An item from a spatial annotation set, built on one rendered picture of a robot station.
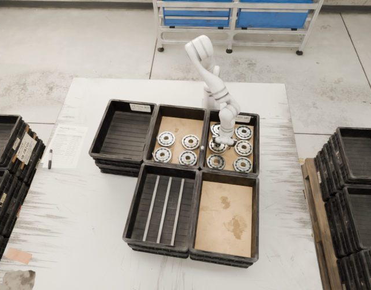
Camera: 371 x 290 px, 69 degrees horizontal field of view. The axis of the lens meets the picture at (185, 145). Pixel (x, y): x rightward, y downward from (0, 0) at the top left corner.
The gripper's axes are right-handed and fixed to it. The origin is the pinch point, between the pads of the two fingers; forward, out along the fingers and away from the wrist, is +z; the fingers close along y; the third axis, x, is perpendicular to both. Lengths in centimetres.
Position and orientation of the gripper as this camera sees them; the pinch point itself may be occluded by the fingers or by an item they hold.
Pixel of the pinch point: (223, 147)
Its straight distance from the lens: 153.5
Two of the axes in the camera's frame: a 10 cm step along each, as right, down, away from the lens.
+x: -2.2, 8.3, -5.1
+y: -9.8, -1.8, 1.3
